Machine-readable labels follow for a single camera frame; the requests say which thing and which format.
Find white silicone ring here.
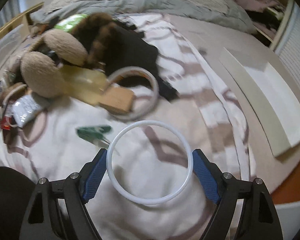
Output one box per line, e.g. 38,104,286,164
105,119,193,205

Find white flat board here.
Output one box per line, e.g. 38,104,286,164
219,48,300,157

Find green clothes peg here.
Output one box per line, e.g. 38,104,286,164
76,125,112,145

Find red cigarette box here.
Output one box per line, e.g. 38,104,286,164
0,100,14,131

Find white foil pouch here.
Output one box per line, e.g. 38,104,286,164
12,93,51,128

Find wooden block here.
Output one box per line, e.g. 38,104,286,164
99,86,135,114

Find yellow translucent plastic case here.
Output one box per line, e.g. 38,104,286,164
60,65,107,106

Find beige fluffy earmuffs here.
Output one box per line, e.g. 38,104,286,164
20,29,88,98

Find clear plastic storage bin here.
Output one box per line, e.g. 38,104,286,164
0,24,24,69

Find green wet wipes pack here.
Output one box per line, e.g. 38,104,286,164
54,14,88,33

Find wooden bedside shelf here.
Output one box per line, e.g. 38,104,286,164
0,2,44,41

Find grey quilt blanket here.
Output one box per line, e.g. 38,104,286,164
30,0,256,34

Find cork lid with ring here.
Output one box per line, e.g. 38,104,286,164
0,82,27,106

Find large tape ring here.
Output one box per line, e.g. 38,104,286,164
106,65,160,122

